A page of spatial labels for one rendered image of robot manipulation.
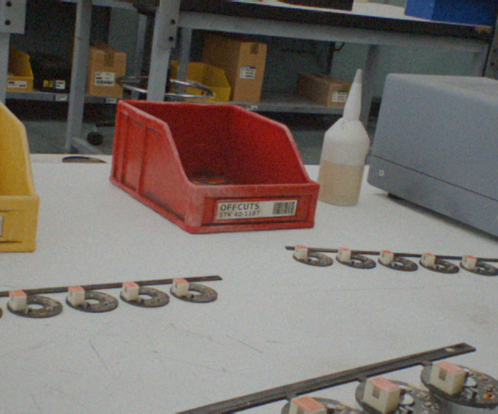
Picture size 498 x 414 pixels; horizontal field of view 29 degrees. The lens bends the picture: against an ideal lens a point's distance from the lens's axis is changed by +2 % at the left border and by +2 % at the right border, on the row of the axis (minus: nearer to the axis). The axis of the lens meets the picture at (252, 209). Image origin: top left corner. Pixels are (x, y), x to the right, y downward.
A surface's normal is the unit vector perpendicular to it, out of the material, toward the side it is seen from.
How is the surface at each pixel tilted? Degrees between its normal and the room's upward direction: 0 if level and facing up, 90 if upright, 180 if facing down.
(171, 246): 0
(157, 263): 0
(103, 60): 94
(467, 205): 90
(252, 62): 90
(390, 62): 90
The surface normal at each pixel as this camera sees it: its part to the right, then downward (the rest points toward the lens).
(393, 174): -0.79, 0.05
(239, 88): 0.58, 0.30
